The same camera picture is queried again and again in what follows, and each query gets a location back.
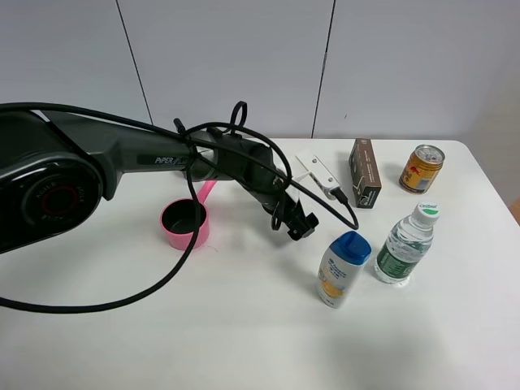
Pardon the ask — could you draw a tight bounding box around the black cable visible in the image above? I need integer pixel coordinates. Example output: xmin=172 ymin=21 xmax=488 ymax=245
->
xmin=0 ymin=100 xmax=360 ymax=314

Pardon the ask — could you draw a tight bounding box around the white blue lotion bottle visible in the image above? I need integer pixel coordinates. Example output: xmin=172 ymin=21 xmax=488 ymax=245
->
xmin=317 ymin=231 xmax=372 ymax=309

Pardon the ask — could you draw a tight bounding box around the dark brown cardboard box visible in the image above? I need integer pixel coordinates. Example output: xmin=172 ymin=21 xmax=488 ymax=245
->
xmin=349 ymin=138 xmax=382 ymax=209

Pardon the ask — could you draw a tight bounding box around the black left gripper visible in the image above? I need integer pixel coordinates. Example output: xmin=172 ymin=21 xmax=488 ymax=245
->
xmin=243 ymin=170 xmax=319 ymax=241

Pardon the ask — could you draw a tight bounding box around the pink measuring cup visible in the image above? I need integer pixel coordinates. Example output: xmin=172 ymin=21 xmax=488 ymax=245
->
xmin=160 ymin=180 xmax=216 ymax=250

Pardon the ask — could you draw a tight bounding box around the yellow drink can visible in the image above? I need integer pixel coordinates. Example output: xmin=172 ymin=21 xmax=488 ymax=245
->
xmin=399 ymin=144 xmax=445 ymax=193

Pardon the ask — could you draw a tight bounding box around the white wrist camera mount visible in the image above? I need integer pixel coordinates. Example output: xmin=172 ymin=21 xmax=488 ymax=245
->
xmin=289 ymin=151 xmax=340 ymax=200

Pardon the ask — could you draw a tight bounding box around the clear water bottle green label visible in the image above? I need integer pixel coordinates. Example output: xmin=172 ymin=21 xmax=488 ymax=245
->
xmin=374 ymin=201 xmax=440 ymax=284

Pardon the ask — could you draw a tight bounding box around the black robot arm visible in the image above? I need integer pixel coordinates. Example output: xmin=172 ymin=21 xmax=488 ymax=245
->
xmin=1 ymin=102 xmax=318 ymax=252

